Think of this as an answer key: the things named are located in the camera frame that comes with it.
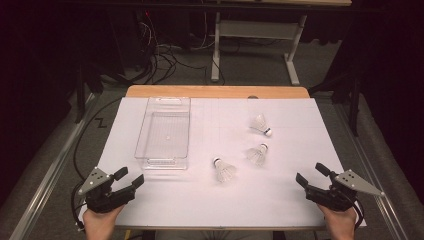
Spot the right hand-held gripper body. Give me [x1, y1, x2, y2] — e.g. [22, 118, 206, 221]
[305, 168, 385, 213]

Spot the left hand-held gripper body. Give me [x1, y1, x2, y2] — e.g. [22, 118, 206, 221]
[77, 166, 126, 214]

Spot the white feather shuttlecock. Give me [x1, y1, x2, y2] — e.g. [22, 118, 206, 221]
[249, 113, 273, 138]
[246, 142, 270, 167]
[213, 157, 238, 183]

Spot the clear plastic container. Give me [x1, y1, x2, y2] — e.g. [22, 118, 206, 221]
[134, 96, 192, 171]

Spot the person's left hand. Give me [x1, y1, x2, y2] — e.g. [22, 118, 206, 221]
[82, 204, 126, 240]

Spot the person's right hand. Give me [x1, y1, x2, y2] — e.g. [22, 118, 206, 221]
[317, 203, 358, 240]

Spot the black metal stand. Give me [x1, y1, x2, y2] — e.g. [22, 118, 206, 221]
[73, 61, 105, 125]
[308, 69, 364, 138]

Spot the white paper sheet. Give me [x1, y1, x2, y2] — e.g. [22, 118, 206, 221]
[79, 96, 367, 230]

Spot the white-legged background desk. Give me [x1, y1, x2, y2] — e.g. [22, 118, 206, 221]
[210, 0, 353, 87]

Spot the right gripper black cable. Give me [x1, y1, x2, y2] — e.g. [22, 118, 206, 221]
[346, 192, 365, 231]

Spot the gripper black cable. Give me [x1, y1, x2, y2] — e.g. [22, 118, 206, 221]
[346, 192, 365, 231]
[70, 181, 88, 232]

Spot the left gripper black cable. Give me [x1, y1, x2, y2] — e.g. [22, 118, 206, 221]
[70, 181, 88, 232]

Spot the metal floor rail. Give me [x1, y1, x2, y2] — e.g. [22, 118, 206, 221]
[329, 99, 412, 240]
[8, 93, 101, 240]

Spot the black floor cable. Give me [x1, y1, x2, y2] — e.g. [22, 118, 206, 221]
[73, 97, 124, 183]

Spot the tangle of floor cables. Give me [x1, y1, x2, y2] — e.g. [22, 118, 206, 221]
[131, 9, 228, 86]

